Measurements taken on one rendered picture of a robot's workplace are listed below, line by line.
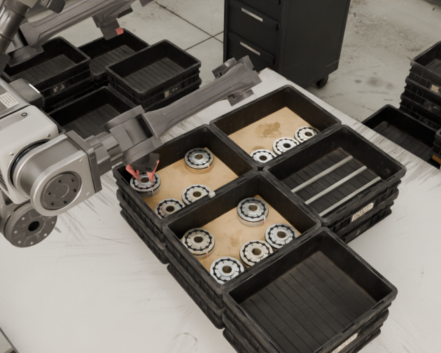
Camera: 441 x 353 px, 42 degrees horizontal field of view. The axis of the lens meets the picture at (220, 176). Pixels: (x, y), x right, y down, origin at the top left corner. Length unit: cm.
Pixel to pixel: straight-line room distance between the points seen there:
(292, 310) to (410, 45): 306
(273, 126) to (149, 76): 103
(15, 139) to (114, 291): 85
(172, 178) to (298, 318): 68
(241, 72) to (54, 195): 55
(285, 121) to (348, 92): 164
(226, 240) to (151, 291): 29
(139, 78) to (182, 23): 147
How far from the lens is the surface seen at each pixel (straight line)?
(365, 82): 401
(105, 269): 197
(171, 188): 200
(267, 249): 180
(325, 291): 177
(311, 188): 203
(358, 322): 162
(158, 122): 129
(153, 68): 315
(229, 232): 187
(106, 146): 121
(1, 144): 119
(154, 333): 182
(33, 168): 117
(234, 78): 141
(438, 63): 342
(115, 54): 349
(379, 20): 471
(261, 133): 222
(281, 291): 175
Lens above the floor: 228
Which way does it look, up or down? 45 degrees down
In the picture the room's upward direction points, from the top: 1 degrees clockwise
